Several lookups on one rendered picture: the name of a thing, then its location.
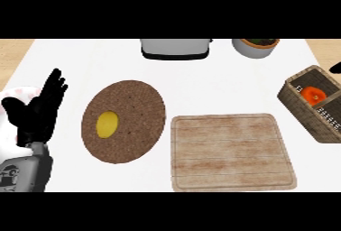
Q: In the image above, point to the yellow squash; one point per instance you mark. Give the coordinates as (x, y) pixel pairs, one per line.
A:
(107, 124)

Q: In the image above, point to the orange vegetable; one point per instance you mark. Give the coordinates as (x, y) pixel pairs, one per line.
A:
(314, 95)

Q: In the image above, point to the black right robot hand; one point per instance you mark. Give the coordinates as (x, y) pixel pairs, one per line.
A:
(337, 68)

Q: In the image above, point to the brown wicker basket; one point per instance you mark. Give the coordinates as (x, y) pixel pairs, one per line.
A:
(306, 115)

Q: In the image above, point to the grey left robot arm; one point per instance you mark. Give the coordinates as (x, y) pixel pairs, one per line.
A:
(27, 173)

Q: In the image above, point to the round brown cork placemat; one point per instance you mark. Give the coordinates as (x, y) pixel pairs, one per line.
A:
(129, 120)

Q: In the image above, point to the grey appliance with black base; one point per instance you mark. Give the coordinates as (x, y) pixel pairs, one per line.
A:
(175, 48)

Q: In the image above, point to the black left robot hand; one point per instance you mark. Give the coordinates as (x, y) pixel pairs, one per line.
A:
(39, 114)

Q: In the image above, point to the grey plant pot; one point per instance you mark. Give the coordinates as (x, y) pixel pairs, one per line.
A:
(256, 49)

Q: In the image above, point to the white plate with pink hearts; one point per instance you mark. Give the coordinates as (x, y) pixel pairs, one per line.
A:
(14, 144)

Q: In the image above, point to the pale wooden cutting board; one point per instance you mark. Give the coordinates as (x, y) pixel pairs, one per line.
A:
(232, 152)

